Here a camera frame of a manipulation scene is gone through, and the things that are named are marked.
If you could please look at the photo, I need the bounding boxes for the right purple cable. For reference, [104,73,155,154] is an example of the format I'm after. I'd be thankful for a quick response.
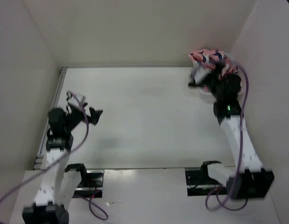
[206,65,249,211]

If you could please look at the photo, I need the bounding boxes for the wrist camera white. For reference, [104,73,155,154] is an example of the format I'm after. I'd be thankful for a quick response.
[188,65,211,88]
[66,91,86,109]

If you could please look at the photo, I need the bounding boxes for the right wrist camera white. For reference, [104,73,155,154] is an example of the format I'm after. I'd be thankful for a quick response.
[188,65,211,88]

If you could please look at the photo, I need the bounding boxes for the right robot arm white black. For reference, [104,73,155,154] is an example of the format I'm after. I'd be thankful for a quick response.
[200,71,275,200]

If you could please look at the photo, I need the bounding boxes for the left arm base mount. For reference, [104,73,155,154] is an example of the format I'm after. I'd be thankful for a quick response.
[73,169,104,198]

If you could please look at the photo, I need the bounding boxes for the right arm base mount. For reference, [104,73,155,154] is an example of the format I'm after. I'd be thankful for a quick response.
[185,168,220,196]

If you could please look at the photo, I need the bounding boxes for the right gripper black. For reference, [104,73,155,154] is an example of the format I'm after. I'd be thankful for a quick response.
[188,56,227,100]

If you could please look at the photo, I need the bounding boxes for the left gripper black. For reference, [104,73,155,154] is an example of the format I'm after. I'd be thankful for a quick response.
[65,102,103,132]

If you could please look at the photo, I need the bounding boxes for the pink shark print shorts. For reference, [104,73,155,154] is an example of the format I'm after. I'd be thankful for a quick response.
[188,49,238,80]

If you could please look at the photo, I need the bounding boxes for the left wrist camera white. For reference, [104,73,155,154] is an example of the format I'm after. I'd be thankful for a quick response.
[66,91,86,109]

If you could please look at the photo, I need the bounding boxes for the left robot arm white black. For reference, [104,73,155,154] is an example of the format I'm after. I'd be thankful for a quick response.
[22,106,103,224]

